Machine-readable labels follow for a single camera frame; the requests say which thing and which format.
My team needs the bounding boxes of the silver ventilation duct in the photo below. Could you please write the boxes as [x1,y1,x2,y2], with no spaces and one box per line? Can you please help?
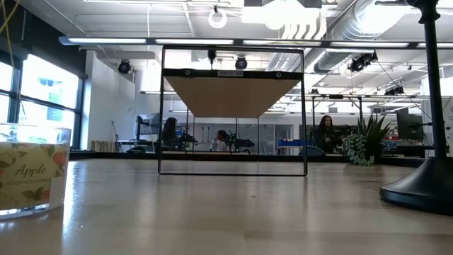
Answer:
[267,0,413,74]

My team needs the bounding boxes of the green artificial potted plant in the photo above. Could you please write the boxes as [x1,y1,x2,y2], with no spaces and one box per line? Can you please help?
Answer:
[341,113,393,168]

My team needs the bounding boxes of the wooden shelf with black frame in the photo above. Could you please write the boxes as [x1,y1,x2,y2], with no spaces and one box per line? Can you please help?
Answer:
[157,45,308,177]

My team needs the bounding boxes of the wooden blocks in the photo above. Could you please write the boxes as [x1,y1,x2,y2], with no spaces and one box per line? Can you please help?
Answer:
[90,140,115,153]

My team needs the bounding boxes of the yellow candle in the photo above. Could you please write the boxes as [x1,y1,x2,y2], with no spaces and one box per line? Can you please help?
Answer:
[0,122,72,221]

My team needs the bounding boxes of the black computer monitor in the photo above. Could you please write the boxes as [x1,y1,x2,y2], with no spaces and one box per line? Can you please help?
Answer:
[395,107,425,142]

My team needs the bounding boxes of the black aluminium table frame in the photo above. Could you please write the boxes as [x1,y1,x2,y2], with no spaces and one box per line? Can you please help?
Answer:
[69,150,453,168]

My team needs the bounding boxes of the blue storage bin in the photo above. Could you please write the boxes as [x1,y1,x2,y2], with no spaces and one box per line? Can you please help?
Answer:
[277,138,302,148]

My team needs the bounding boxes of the long ceiling light bar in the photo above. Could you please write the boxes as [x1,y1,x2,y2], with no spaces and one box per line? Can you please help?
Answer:
[58,35,453,50]

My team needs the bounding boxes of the white ring light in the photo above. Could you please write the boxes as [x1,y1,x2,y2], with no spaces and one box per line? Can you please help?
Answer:
[207,8,229,30]

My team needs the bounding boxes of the person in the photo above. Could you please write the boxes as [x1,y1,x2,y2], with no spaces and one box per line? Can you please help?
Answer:
[210,129,229,152]
[161,116,180,152]
[314,115,337,154]

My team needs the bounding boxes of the bright white ceiling light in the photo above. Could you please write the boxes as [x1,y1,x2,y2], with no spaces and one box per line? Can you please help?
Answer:
[241,0,328,40]

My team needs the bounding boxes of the black background workstation frame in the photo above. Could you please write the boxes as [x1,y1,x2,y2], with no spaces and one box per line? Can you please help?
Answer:
[310,93,365,142]

